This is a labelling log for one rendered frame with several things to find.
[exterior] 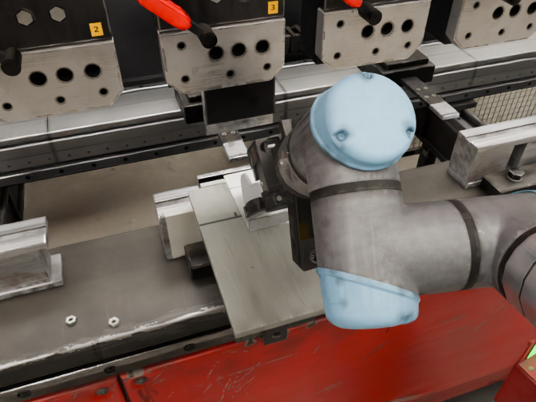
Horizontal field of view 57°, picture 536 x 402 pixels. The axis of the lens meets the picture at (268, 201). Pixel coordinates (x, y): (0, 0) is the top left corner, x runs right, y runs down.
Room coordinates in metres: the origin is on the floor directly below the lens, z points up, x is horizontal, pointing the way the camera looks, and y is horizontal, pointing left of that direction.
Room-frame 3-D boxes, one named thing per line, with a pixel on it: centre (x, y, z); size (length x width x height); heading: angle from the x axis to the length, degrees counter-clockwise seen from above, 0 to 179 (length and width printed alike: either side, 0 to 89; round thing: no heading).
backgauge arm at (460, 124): (1.16, -0.41, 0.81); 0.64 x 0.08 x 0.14; 18
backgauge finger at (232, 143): (0.77, 0.09, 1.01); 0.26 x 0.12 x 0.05; 18
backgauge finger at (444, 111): (0.90, -0.29, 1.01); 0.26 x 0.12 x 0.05; 18
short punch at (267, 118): (0.61, 0.04, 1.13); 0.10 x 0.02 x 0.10; 108
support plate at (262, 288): (0.47, -0.01, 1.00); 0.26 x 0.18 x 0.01; 18
